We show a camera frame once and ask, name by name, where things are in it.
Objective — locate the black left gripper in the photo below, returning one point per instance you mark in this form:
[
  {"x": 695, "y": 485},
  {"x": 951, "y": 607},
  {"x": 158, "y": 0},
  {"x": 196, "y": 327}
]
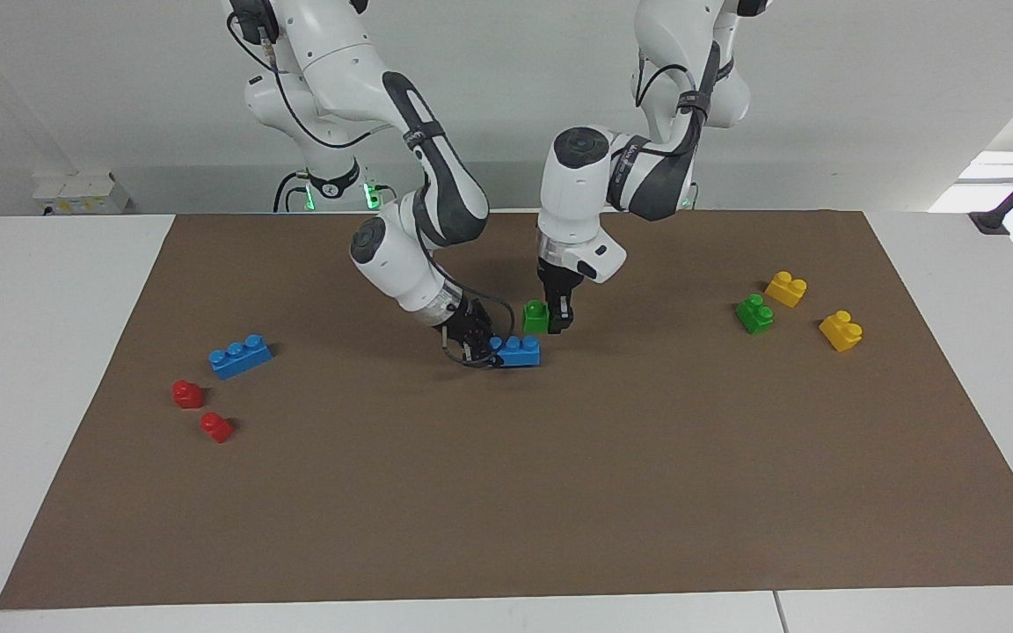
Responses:
[{"x": 557, "y": 286}]

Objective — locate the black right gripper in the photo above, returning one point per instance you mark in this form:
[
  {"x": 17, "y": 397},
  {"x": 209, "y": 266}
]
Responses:
[{"x": 469, "y": 327}]

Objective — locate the green two-stud toy brick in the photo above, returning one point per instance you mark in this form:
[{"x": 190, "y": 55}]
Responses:
[
  {"x": 754, "y": 316},
  {"x": 535, "y": 318}
]

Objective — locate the blue three-stud toy brick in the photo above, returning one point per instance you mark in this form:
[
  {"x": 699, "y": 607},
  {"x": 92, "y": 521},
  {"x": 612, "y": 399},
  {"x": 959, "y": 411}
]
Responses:
[
  {"x": 240, "y": 359},
  {"x": 520, "y": 354}
]

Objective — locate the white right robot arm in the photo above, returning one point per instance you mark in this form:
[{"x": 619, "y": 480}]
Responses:
[{"x": 339, "y": 53}]

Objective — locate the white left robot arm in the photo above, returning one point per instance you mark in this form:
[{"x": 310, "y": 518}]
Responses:
[{"x": 572, "y": 202}]

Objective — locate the brown table mat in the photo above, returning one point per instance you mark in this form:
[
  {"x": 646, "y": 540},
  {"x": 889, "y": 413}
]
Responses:
[{"x": 506, "y": 483}]

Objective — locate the yellow two-stud toy brick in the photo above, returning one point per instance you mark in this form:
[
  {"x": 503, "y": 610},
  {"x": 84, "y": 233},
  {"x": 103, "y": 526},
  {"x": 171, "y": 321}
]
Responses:
[
  {"x": 842, "y": 334},
  {"x": 785, "y": 289}
]

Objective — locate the small red toy brick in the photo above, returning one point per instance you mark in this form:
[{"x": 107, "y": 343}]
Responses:
[
  {"x": 187, "y": 395},
  {"x": 217, "y": 429}
]

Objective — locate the white power strip box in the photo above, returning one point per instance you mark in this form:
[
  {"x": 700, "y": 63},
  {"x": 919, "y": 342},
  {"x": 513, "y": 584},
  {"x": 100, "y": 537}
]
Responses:
[{"x": 80, "y": 193}]

